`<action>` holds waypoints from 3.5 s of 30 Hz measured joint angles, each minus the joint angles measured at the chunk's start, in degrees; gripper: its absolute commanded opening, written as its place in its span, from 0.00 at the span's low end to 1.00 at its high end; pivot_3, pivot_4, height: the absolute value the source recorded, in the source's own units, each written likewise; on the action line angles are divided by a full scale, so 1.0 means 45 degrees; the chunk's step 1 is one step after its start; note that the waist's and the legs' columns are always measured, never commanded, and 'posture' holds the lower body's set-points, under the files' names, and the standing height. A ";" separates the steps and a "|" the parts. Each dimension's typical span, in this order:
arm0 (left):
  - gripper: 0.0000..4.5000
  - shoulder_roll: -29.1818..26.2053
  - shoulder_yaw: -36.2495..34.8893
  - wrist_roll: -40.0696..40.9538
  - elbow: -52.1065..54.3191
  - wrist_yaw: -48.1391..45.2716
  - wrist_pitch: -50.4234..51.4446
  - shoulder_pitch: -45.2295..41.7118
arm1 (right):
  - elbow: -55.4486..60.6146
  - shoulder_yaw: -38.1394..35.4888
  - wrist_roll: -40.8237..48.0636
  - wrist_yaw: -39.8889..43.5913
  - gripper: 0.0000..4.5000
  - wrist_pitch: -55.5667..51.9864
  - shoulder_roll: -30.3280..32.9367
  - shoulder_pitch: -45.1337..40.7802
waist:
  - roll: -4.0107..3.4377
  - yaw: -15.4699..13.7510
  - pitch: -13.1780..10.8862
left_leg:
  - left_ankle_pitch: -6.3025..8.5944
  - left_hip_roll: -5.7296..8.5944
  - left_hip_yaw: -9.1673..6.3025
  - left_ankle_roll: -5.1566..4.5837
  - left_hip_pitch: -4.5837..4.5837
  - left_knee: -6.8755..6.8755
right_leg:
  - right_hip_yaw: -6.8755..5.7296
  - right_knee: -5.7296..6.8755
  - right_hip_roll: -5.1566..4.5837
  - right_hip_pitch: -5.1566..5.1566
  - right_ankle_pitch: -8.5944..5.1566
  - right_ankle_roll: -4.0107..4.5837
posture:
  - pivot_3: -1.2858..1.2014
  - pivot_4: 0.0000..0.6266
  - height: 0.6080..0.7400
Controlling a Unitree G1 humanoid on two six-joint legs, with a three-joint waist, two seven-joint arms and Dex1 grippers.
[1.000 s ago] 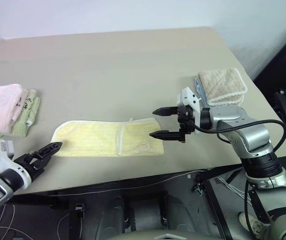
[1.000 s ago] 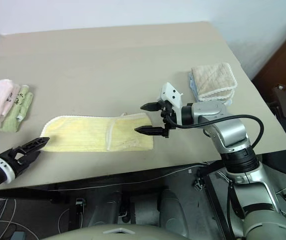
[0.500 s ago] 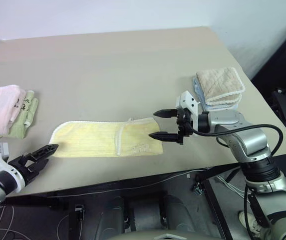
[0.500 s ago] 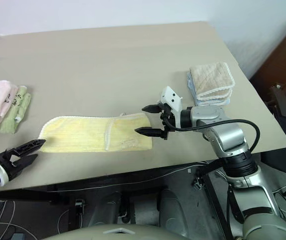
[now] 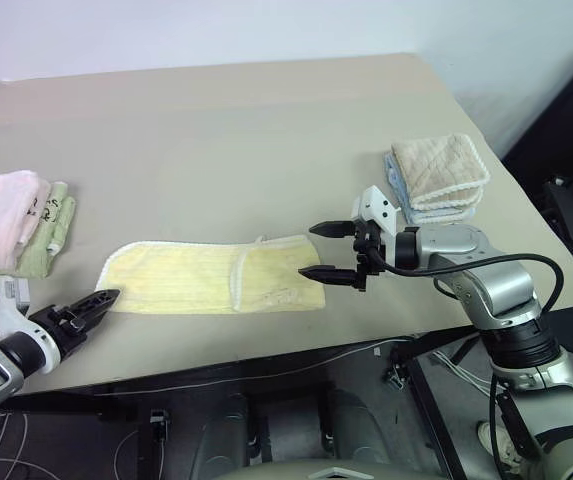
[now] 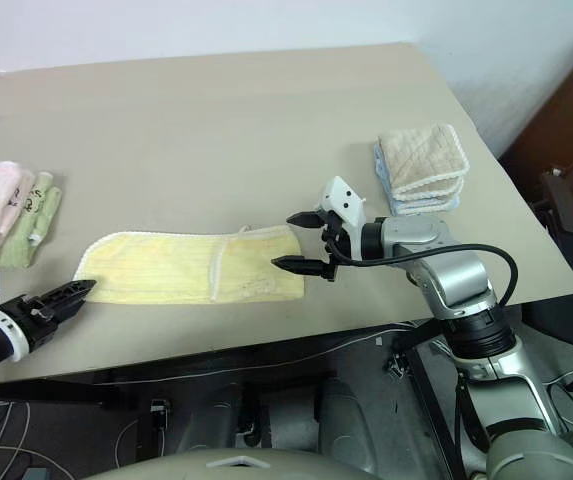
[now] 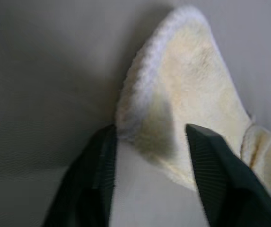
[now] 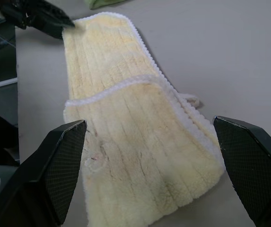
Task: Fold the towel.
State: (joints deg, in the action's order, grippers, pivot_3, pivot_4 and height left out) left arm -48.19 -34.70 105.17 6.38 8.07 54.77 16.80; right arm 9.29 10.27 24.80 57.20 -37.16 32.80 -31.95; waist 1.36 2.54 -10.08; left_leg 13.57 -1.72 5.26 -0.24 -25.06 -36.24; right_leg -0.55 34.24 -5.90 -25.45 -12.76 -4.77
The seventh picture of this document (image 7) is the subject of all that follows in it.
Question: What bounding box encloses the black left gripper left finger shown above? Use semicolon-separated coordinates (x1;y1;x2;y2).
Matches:
43;124;118;227

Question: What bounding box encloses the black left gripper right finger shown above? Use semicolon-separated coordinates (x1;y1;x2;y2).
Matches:
186;123;271;227

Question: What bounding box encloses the pale yellow white-edged towel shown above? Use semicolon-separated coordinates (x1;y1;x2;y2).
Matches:
115;5;271;200

